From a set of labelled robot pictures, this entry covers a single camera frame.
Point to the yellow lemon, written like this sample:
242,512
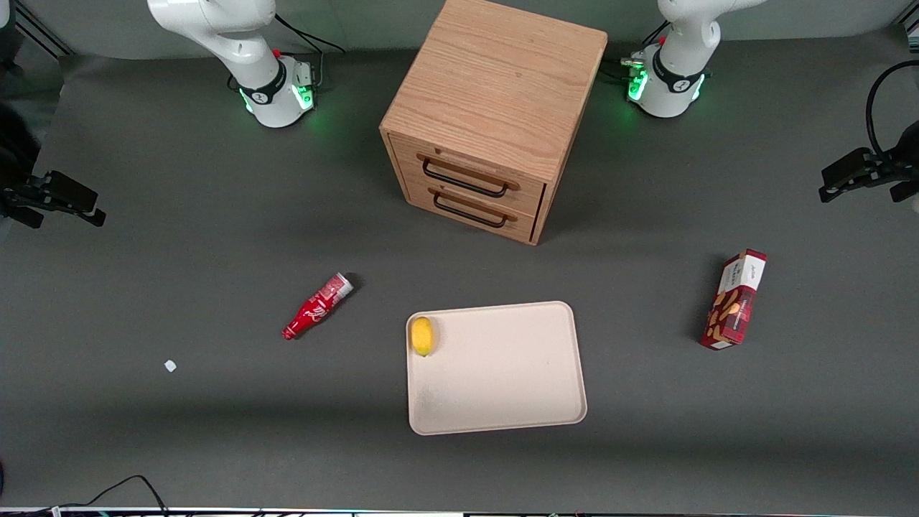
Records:
421,335

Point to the wooden drawer cabinet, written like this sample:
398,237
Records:
495,79

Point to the beige plastic tray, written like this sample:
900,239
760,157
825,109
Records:
502,373

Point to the black clamp mount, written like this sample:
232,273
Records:
858,172
61,192

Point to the red tartan cookie box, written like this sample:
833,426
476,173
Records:
732,305

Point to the red soda bottle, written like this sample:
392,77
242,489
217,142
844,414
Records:
314,309

